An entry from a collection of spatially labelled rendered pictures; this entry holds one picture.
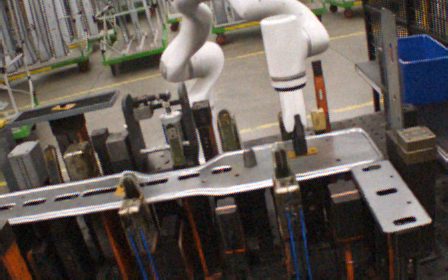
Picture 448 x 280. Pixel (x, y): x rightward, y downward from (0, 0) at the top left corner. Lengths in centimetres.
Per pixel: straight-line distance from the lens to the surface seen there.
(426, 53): 173
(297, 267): 116
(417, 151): 117
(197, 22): 155
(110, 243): 137
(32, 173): 153
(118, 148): 146
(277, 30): 109
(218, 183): 122
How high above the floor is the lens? 155
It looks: 21 degrees down
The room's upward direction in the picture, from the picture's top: 12 degrees counter-clockwise
